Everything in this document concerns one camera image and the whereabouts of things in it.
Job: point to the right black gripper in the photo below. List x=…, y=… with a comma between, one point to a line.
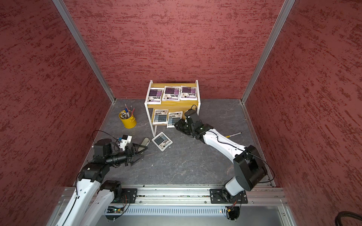
x=181, y=123

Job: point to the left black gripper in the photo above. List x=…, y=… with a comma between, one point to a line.
x=131, y=156

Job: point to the purple coffee bag bottom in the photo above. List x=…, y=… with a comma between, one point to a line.
x=188, y=93

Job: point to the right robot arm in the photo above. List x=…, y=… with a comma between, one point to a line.
x=249, y=167

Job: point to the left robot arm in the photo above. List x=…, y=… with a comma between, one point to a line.
x=94, y=196

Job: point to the beige eraser block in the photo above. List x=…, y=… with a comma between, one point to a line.
x=145, y=142

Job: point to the yellow pen bucket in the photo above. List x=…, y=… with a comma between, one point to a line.
x=128, y=119

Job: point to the pens in bucket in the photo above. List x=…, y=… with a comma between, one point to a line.
x=127, y=112

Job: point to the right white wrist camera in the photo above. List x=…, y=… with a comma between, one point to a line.
x=191, y=116

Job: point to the white frame wooden shelf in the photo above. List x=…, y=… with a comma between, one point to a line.
x=172, y=106

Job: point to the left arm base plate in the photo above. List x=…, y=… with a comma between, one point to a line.
x=128, y=195

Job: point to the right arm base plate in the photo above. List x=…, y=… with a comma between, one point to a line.
x=219, y=196

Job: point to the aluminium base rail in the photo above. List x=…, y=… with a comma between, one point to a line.
x=192, y=195

